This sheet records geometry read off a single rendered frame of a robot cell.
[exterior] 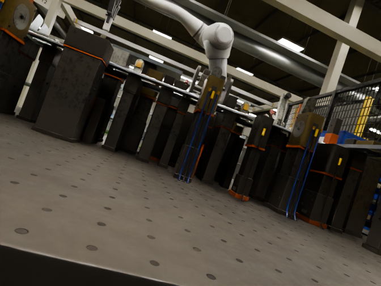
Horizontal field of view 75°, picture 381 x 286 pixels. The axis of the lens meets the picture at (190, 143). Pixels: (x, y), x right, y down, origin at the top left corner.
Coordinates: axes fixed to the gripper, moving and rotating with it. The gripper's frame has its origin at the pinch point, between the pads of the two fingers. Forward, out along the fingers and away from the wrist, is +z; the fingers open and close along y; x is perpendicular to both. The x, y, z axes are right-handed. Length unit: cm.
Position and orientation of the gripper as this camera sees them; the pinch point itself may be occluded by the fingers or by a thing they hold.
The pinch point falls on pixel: (107, 24)
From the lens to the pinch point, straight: 147.0
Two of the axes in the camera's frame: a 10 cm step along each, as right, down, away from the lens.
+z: -3.3, 9.4, -0.3
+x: 9.3, 3.3, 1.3
